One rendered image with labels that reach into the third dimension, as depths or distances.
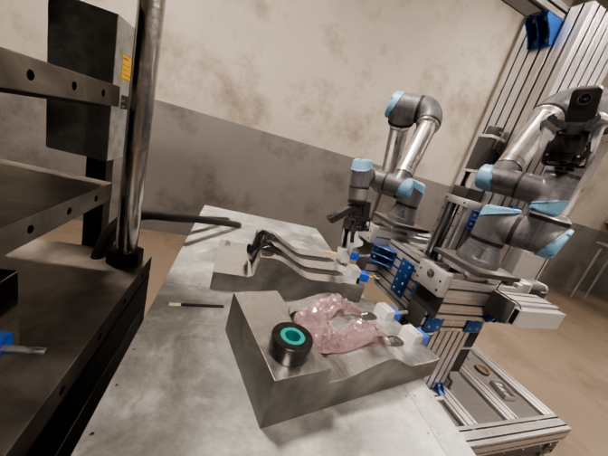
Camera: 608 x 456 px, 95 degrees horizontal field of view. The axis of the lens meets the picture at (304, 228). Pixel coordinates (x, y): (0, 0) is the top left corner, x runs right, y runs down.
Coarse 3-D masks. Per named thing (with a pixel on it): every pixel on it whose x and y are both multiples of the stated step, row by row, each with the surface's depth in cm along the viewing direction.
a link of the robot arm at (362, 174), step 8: (360, 160) 102; (368, 160) 102; (352, 168) 104; (360, 168) 102; (368, 168) 102; (352, 176) 104; (360, 176) 102; (368, 176) 103; (352, 184) 104; (360, 184) 103; (368, 184) 104
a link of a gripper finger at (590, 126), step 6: (600, 114) 47; (606, 114) 48; (588, 120) 52; (594, 120) 49; (600, 120) 47; (606, 120) 47; (588, 126) 52; (594, 126) 50; (600, 126) 49; (606, 126) 48; (594, 132) 51; (600, 132) 49; (588, 138) 54; (594, 138) 50; (600, 138) 49; (594, 144) 50
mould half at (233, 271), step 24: (216, 264) 87; (240, 264) 91; (264, 264) 85; (288, 264) 87; (312, 264) 102; (336, 264) 106; (216, 288) 85; (240, 288) 86; (264, 288) 88; (288, 288) 90; (312, 288) 91; (336, 288) 93; (360, 288) 95
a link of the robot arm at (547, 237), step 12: (600, 108) 82; (600, 144) 83; (600, 156) 84; (588, 168) 85; (588, 180) 86; (576, 192) 87; (528, 216) 96; (540, 216) 91; (564, 216) 89; (528, 228) 94; (540, 228) 91; (552, 228) 89; (564, 228) 89; (516, 240) 96; (528, 240) 93; (540, 240) 91; (552, 240) 89; (564, 240) 88; (540, 252) 93; (552, 252) 90
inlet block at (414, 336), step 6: (402, 330) 79; (408, 330) 77; (414, 330) 78; (420, 330) 82; (408, 336) 77; (414, 336) 76; (420, 336) 76; (426, 336) 80; (414, 342) 76; (420, 342) 77; (426, 342) 80
